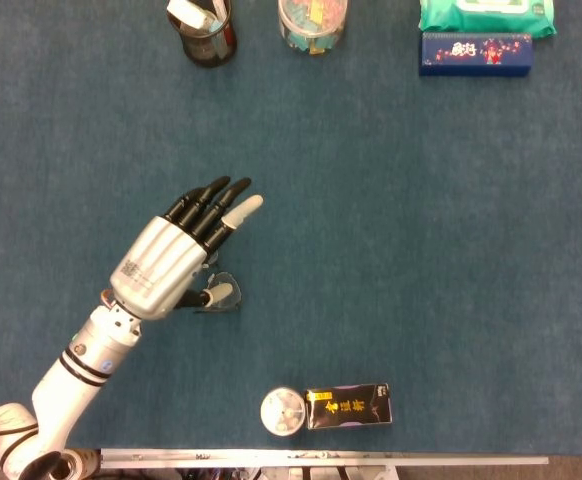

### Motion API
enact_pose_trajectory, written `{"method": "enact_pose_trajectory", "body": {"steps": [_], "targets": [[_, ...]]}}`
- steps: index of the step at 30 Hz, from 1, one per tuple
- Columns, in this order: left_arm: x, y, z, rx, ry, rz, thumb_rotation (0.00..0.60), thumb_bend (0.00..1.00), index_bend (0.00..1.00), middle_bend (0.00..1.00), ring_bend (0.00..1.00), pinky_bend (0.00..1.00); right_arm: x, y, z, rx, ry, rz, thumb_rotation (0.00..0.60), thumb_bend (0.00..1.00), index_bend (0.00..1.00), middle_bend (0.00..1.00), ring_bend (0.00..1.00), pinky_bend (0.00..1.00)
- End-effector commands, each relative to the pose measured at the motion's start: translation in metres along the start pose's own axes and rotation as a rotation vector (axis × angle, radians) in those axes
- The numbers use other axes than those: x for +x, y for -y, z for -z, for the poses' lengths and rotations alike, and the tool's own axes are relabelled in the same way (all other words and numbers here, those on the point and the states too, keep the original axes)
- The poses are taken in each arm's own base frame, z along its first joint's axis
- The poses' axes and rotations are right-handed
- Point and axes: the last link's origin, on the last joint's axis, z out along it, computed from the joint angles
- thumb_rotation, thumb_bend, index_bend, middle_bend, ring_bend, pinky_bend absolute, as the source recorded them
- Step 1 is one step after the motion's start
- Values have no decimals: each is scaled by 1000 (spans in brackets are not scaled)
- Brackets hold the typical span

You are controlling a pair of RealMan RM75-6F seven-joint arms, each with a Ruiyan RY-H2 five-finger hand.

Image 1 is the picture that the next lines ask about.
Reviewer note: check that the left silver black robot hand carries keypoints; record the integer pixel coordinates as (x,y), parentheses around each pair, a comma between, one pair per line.
(156,265)

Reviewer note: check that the thin-framed eyeglasses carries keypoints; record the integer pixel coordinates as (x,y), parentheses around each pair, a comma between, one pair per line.
(234,296)

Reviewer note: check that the round silver lidded tin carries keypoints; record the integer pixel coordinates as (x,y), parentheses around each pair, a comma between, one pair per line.
(281,412)

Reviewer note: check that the brown tape roll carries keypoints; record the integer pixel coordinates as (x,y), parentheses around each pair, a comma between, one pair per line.
(88,462)

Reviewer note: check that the black mesh pen holder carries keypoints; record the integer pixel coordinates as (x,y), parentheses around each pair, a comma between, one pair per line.
(206,50)

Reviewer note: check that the teal pen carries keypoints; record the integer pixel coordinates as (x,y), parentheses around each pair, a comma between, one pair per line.
(219,45)

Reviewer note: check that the red white marker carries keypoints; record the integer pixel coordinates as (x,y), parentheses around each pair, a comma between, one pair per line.
(228,37)

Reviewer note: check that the black box gold characters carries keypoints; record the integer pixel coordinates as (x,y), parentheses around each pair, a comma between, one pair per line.
(351,407)

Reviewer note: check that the white eraser block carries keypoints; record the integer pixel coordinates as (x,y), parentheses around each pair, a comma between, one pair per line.
(186,12)

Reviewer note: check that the clear jar of binder clips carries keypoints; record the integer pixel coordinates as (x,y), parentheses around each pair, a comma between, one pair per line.
(311,25)

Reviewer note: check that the dark blue printed box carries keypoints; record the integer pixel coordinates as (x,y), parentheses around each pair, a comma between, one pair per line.
(471,65)

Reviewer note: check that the green wet wipes pack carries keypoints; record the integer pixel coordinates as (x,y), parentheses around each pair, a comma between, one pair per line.
(471,20)

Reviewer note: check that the silver metal rail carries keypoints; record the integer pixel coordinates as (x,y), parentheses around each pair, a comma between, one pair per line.
(321,457)

